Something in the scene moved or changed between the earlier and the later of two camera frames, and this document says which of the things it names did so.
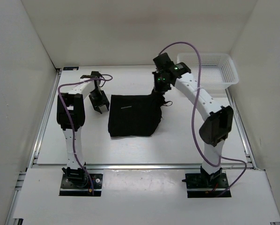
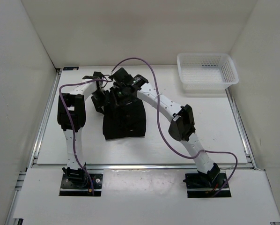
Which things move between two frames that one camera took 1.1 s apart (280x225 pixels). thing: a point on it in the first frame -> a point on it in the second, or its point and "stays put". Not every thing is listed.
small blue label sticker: [70, 68] stays put
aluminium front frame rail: [143, 167] stays put
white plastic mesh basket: [218, 71] stays put
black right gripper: [158, 89] -> [117, 101]
